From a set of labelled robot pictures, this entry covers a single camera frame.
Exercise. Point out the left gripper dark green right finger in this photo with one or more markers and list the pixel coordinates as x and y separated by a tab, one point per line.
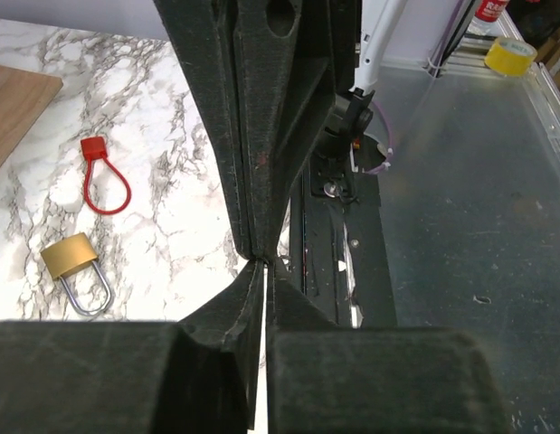
327	378

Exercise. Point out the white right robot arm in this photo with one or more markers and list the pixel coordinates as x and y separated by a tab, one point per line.
379	45

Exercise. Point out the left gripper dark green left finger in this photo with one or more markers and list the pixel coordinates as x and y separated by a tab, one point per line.
126	370

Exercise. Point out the wooden board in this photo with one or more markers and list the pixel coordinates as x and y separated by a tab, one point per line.
24	96

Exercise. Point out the yellow tape roll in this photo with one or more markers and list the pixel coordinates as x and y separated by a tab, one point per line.
510	57

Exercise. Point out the brass padlock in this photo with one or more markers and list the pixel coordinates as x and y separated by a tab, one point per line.
70	256

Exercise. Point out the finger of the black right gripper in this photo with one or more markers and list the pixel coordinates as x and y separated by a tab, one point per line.
292	58
201	33

